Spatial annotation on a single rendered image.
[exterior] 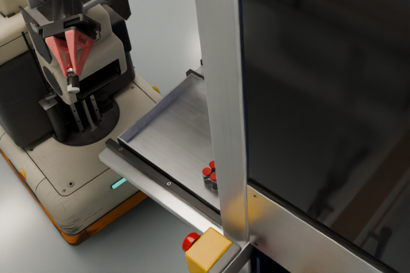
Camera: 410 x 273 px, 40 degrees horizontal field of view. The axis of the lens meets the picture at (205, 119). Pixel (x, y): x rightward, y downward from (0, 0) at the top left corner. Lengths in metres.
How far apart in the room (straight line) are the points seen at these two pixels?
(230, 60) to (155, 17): 2.40
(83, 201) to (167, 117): 0.75
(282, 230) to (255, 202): 0.06
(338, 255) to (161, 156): 0.59
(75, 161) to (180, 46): 0.99
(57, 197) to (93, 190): 0.13
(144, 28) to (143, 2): 0.21
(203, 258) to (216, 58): 0.42
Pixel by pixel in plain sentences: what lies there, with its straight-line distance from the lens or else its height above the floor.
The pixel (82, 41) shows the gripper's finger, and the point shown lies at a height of 1.24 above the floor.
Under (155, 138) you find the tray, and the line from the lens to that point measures 1.35.
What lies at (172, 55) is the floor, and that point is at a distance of 2.84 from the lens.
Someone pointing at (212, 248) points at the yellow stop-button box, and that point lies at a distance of 1.01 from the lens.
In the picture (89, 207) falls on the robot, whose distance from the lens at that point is 2.08.
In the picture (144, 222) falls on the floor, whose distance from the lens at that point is 2.27.
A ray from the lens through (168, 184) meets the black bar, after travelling 1.25.
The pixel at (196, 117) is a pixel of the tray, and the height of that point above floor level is 0.88.
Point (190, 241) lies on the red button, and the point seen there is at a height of 1.01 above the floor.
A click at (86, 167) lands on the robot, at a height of 0.28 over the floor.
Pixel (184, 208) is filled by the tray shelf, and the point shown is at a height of 0.88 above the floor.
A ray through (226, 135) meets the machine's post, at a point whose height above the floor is 1.30.
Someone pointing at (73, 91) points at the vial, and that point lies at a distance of 1.06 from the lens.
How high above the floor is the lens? 1.93
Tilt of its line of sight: 50 degrees down
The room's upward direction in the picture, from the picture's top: 7 degrees counter-clockwise
